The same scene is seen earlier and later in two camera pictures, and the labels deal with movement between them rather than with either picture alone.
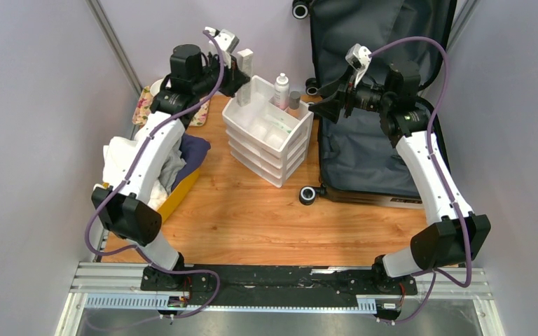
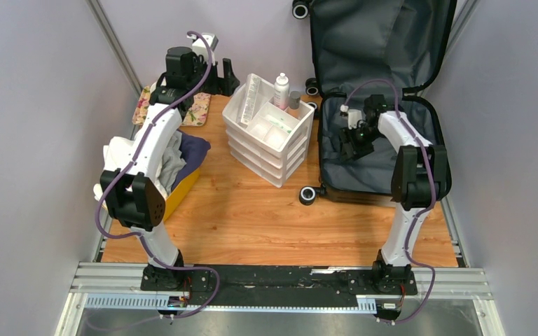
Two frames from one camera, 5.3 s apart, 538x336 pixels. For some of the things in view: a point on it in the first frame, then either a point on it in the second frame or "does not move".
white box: [245, 59] -> [252, 86]
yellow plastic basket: [176, 193] does not move
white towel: [116, 154] does not move
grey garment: [170, 169] does not move
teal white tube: [281, 92] does not move
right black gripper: [328, 109] -> [346, 135]
